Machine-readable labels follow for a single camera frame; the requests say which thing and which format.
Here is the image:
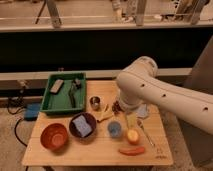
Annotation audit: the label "blue cup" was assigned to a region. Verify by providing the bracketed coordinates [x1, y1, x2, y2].
[107, 121, 121, 138]

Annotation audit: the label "yellow apple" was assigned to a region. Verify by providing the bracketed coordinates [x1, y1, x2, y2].
[126, 129, 140, 145]

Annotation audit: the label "grey rectangular block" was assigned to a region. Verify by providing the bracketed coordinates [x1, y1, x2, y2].
[50, 79, 64, 94]

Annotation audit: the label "dark handled tool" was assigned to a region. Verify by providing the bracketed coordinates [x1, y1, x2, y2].
[68, 78, 81, 108]

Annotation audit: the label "blue box on floor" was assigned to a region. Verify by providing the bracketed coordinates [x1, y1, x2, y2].
[24, 103, 41, 121]

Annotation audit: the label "dark red grapes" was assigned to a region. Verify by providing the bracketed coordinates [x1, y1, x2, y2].
[112, 101, 122, 115]

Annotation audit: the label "blue sponge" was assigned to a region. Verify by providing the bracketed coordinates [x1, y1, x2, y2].
[73, 115, 92, 137]

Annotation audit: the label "small metal cup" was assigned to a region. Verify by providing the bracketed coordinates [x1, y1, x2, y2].
[90, 96, 100, 111]

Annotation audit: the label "green plastic tray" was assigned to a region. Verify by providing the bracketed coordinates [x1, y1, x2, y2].
[40, 72, 86, 116]

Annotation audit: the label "dark purple bowl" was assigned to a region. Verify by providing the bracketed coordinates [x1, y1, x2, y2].
[69, 112, 97, 138]

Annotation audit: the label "orange bowl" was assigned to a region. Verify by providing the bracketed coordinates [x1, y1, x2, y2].
[40, 123, 68, 151]

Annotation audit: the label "metal spoon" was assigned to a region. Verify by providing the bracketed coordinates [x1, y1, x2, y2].
[137, 119, 155, 148]

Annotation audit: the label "black cable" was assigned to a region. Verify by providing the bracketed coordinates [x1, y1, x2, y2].
[6, 94, 29, 148]

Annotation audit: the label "grey blue cloth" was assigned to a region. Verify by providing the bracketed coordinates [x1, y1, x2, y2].
[136, 104, 149, 119]

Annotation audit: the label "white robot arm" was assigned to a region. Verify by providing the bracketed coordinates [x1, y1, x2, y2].
[116, 56, 213, 134]

